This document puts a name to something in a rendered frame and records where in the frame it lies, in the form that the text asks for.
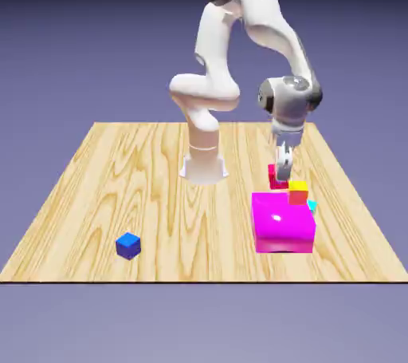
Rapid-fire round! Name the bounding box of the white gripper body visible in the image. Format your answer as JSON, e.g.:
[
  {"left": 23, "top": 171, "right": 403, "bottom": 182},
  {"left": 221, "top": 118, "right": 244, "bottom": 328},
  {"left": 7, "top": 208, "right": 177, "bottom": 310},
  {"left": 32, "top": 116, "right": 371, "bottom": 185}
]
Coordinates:
[{"left": 274, "top": 129, "right": 303, "bottom": 149}]

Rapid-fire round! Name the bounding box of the small red cube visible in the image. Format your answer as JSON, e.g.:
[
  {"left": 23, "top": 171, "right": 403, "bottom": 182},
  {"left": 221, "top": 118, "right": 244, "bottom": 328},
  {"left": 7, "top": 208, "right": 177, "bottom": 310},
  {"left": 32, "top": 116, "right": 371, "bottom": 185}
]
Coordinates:
[{"left": 268, "top": 163, "right": 290, "bottom": 191}]

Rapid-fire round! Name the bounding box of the small yellow cube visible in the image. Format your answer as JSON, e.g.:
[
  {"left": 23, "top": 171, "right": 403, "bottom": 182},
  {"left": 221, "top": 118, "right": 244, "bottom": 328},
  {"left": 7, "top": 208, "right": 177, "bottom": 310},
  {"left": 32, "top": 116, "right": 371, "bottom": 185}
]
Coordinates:
[{"left": 288, "top": 180, "right": 309, "bottom": 207}]

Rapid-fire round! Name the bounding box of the small blue cube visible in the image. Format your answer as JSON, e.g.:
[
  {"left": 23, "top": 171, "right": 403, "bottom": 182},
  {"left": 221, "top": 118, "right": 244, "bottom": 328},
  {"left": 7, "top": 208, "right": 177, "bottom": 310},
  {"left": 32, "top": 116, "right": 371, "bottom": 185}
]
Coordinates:
[{"left": 115, "top": 231, "right": 143, "bottom": 261}]

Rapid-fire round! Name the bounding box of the large magenta box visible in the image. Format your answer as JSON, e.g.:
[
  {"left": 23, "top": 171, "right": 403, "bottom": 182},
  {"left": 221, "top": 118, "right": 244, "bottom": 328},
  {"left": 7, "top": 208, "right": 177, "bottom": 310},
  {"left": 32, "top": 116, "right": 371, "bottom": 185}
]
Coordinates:
[{"left": 250, "top": 191, "right": 317, "bottom": 254}]

